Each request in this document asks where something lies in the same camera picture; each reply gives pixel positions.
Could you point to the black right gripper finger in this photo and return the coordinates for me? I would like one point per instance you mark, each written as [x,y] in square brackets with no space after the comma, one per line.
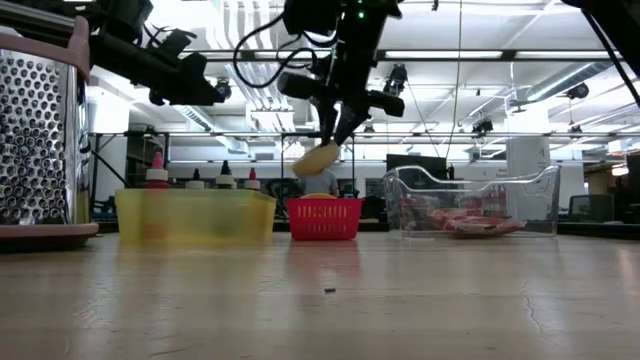
[355,120]
[327,120]

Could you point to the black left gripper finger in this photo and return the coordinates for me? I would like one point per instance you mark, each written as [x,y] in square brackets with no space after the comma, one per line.
[192,85]

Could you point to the yellow sponge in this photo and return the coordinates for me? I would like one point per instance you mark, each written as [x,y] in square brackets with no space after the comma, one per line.
[315,160]
[318,196]

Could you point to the red-capped small bottle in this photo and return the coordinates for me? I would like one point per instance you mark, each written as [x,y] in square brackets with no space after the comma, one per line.
[157,175]
[252,184]

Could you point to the plastic-wrapped red meat pack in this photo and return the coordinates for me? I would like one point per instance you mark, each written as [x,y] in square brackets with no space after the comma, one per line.
[475,222]

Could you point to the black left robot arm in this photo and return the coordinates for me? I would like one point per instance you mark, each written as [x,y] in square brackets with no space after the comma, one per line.
[125,17]

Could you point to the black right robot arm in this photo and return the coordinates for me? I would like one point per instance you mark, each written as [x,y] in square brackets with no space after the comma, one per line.
[620,20]

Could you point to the person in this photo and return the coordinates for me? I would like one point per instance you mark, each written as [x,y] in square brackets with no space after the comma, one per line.
[320,184]

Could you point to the black computer monitor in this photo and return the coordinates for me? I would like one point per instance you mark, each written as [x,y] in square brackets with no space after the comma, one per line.
[415,162]

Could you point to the clear plastic bin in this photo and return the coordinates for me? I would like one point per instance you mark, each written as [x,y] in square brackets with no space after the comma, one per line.
[420,190]

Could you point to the red plastic basket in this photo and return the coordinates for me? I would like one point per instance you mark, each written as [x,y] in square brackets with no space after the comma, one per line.
[324,220]

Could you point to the yellow translucent plastic bin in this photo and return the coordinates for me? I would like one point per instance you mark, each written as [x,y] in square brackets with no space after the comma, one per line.
[200,217]

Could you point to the white round pillar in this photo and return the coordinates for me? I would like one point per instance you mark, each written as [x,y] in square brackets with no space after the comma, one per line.
[527,155]

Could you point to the dark mesh office chair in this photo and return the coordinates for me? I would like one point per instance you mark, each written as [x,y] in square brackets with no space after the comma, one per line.
[590,207]

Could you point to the black ceiling camera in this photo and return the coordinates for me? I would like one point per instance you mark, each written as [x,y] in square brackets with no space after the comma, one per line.
[397,80]
[224,90]

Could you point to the black workstation frame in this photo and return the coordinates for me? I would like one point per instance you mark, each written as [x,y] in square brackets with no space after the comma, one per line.
[282,165]

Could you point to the black overhead frame beam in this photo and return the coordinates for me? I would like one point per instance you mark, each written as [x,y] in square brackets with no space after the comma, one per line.
[450,55]

